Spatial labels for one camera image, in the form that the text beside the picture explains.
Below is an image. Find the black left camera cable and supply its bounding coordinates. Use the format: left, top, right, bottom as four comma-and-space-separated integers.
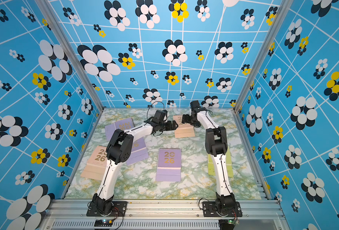
146, 100, 165, 121

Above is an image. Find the left green circuit board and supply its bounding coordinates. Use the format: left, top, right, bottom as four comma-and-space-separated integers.
94, 219, 112, 227

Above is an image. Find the aluminium front rail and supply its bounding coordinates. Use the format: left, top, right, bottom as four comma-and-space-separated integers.
40, 199, 289, 230

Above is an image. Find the pink calendar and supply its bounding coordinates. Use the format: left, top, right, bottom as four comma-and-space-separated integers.
81, 146, 107, 181
173, 115, 195, 139

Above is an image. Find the green circuit board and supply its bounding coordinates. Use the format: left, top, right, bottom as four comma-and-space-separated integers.
94, 219, 112, 227
219, 219, 239, 230

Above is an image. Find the aluminium corner post right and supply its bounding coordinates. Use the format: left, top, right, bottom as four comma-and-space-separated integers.
234, 0, 293, 114

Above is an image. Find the green calendar right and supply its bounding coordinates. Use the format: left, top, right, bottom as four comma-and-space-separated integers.
207, 150, 234, 177

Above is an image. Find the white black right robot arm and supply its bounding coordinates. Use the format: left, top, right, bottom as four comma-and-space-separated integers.
182, 101, 237, 216

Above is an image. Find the purple calendar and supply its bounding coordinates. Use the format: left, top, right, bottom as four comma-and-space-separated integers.
105, 117, 134, 142
156, 148, 181, 182
126, 138, 149, 165

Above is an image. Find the aluminium corner post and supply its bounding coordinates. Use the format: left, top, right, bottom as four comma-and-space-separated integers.
36, 1, 104, 112
234, 0, 293, 114

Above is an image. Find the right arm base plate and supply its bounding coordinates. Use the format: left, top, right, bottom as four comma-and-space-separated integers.
201, 201, 243, 218

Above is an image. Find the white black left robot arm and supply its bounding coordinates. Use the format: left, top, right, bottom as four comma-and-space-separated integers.
88, 110, 179, 216

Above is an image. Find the right green circuit board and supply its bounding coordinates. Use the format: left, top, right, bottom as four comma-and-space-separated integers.
219, 219, 239, 230

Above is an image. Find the aluminium corner post left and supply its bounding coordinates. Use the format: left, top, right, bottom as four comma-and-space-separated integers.
36, 1, 104, 112

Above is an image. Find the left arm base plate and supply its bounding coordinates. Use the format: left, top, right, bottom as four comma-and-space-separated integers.
87, 201, 128, 217

